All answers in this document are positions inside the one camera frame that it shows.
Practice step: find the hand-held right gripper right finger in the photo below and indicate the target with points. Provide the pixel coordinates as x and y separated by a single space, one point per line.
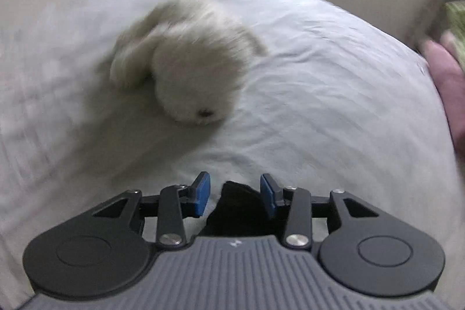
267 195

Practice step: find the green patterned blanket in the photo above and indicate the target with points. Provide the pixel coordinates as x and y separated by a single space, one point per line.
457 26

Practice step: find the pink folded quilt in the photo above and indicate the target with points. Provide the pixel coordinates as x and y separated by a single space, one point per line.
448 85

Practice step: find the black t-shirt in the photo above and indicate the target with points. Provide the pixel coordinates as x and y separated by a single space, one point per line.
236 212

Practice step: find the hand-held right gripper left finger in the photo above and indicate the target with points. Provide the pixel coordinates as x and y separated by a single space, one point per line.
201 193

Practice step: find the white plush dog toy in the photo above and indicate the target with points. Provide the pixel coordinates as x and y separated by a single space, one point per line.
192 66

